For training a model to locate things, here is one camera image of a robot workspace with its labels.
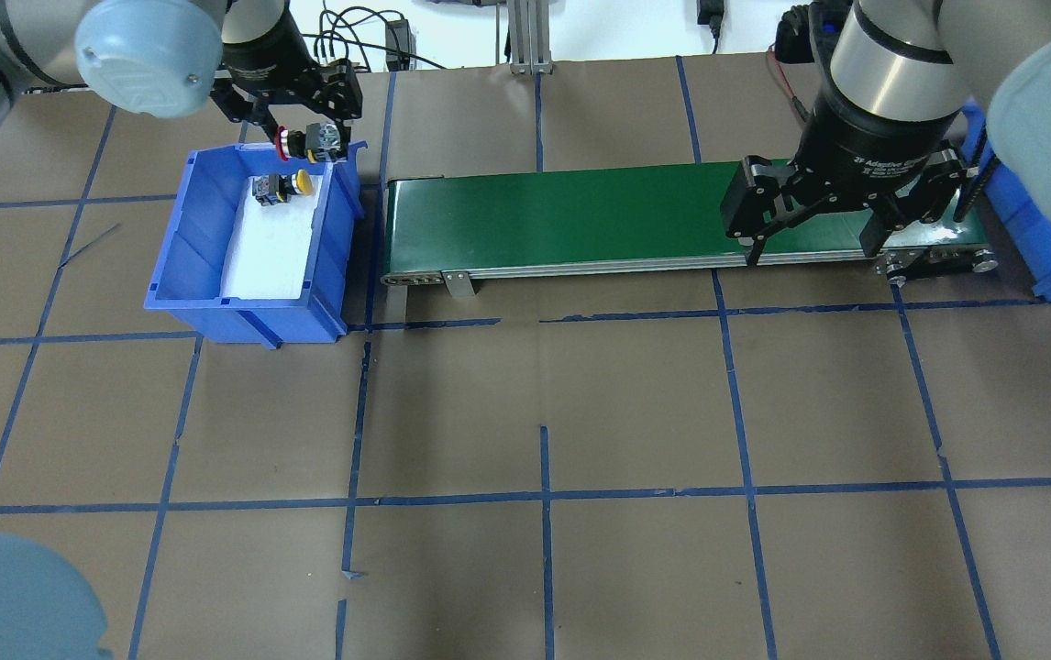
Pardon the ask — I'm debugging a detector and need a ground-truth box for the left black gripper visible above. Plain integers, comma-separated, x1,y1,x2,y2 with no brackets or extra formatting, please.
210,16,365,161

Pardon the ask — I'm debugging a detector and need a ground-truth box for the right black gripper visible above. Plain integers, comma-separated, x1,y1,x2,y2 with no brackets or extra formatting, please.
720,87,966,267

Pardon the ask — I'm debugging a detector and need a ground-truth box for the red push button switch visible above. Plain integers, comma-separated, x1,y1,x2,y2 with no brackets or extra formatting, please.
275,121,332,163

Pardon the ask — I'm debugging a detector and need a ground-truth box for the yellow push button switch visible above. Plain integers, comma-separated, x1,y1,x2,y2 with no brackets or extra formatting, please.
249,169,315,206

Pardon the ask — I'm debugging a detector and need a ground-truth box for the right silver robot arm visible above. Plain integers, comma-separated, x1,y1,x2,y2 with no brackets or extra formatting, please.
720,1,1051,266

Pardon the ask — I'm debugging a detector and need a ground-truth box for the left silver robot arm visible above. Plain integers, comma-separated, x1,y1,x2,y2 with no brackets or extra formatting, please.
0,1,363,659

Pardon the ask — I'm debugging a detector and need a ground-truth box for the left blue plastic bin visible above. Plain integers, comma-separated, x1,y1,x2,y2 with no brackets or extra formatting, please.
143,141,366,349

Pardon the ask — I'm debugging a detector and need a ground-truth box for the blue plastic bin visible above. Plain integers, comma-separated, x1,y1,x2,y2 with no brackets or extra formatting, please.
143,141,366,349
961,101,1051,303

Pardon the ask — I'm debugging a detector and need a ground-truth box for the white foam pad left bin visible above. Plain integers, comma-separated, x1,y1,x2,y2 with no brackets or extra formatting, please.
220,174,323,300

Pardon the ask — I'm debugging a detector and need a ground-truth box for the black power adapter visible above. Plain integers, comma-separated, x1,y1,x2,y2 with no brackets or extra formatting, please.
384,18,415,73

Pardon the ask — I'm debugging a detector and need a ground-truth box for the green conveyor belt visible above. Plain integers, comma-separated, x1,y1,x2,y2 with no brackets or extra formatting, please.
382,162,998,296

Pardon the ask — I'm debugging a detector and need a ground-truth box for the right blue plastic bin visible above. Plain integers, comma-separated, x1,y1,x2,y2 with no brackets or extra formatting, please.
961,101,1051,303

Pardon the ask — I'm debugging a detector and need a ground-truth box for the aluminium frame post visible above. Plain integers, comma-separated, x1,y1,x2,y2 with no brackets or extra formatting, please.
504,0,554,75

